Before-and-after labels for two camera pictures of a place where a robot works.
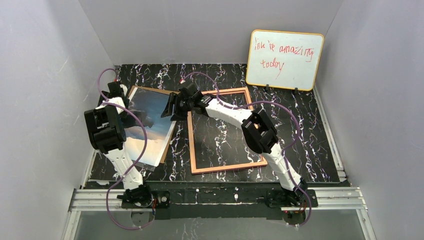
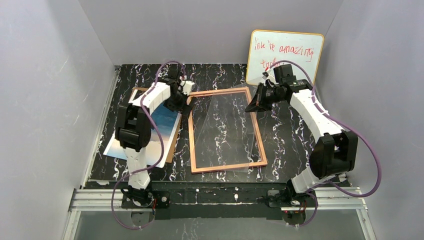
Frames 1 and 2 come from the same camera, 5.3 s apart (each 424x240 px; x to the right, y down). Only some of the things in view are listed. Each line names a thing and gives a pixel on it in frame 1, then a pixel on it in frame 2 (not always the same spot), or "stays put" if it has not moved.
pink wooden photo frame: [222, 169] stays put
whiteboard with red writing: [282, 59] stays put
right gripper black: [178, 106] -> [263, 96]
